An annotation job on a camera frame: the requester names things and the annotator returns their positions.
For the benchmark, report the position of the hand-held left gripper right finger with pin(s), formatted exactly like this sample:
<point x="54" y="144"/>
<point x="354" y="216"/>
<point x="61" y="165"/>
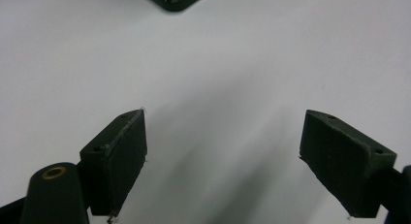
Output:
<point x="345" y="166"/>

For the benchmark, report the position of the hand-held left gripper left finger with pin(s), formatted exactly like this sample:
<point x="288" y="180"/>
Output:
<point x="119" y="162"/>

